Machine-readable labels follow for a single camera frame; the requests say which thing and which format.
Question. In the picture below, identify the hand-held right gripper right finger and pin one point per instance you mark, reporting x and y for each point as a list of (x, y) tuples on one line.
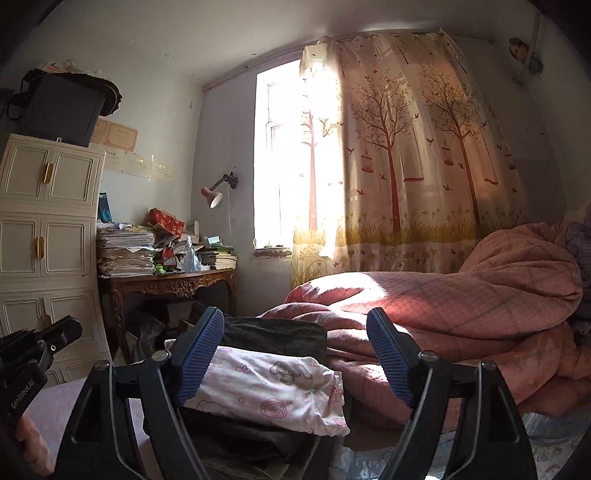
[(390, 355)]

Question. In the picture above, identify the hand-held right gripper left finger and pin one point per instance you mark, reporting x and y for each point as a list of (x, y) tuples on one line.
[(201, 355)]

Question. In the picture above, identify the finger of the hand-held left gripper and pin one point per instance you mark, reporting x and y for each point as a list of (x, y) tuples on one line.
[(62, 332)]

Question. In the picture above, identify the pink cartoon print pants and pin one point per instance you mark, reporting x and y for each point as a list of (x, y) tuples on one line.
[(277, 392)]

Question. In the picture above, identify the white cartoon print pants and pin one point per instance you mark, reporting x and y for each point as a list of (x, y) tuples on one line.
[(545, 461)]

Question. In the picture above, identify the person's left hand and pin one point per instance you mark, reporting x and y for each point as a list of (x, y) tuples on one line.
[(32, 438)]

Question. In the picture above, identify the pink bed sheet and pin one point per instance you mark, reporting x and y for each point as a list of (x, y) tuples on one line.
[(57, 397)]

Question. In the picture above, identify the carved wooden desk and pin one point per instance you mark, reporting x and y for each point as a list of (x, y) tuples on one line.
[(184, 288)]

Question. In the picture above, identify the pile of dark folded clothes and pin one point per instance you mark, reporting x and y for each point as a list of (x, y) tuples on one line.
[(277, 334)]

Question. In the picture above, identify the salmon checked quilt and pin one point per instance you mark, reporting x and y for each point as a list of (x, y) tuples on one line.
[(461, 300)]

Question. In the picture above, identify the clear plastic bottle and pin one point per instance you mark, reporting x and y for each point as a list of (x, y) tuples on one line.
[(190, 258)]

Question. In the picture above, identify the stack of green books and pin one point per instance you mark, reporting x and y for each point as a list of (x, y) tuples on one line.
[(221, 258)]

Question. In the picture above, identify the stack of papers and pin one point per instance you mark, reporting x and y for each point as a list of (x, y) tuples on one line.
[(124, 254)]

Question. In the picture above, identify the cream panelled cabinet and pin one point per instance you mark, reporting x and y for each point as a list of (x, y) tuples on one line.
[(60, 230)]

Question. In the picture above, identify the blue satin trimmed garment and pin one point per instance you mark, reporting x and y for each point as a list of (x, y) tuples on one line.
[(364, 464)]

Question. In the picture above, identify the blue packet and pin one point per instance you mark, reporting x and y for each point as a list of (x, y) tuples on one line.
[(104, 207)]

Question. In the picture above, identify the red cardboard box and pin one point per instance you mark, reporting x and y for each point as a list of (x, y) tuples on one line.
[(166, 221)]

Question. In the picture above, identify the tree print curtain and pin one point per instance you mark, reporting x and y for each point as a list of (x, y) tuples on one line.
[(415, 161)]

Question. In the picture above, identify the bright window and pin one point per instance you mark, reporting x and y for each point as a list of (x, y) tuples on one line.
[(281, 161)]

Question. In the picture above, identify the purple fleece garment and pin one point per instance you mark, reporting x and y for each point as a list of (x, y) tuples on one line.
[(582, 249)]

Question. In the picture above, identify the black bag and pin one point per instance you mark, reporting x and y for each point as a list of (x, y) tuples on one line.
[(64, 110)]

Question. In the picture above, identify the crumpled papers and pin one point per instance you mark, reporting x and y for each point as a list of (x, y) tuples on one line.
[(69, 67)]

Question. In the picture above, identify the wall mounted lamp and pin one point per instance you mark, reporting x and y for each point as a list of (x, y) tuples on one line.
[(213, 196)]

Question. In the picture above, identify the wall certificate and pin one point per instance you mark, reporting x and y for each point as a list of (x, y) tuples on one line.
[(114, 160), (137, 165), (164, 170), (99, 134), (123, 137)]

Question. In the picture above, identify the hanging wall ornament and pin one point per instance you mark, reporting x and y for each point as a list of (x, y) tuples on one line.
[(521, 48)]

